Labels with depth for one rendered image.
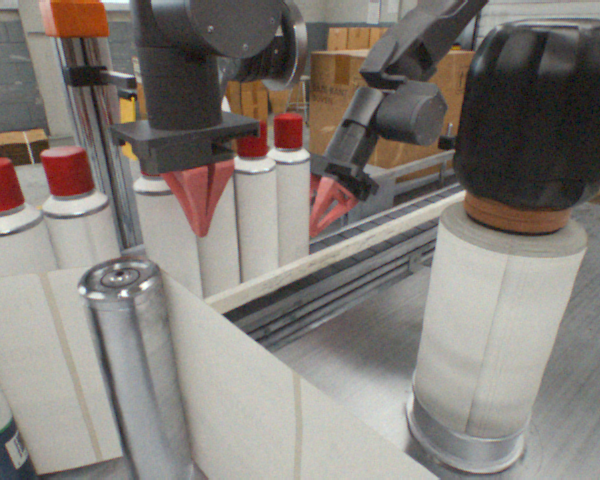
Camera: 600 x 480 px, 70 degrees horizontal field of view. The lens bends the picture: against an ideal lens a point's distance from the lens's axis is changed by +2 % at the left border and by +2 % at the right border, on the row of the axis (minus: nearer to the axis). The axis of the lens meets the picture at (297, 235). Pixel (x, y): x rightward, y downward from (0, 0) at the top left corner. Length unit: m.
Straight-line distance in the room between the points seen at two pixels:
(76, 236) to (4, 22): 5.36
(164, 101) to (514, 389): 0.31
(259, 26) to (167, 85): 0.09
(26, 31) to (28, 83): 0.53
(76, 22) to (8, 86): 5.30
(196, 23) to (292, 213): 0.30
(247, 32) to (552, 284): 0.23
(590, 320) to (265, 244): 0.44
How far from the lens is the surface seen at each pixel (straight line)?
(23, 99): 5.77
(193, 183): 0.34
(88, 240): 0.40
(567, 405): 0.46
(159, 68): 0.33
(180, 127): 0.33
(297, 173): 0.49
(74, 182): 0.39
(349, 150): 0.55
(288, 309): 0.52
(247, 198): 0.46
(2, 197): 0.38
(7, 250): 0.39
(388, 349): 0.46
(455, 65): 1.07
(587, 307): 0.71
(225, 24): 0.26
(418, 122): 0.52
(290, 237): 0.52
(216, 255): 0.47
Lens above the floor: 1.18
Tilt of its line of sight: 26 degrees down
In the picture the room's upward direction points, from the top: straight up
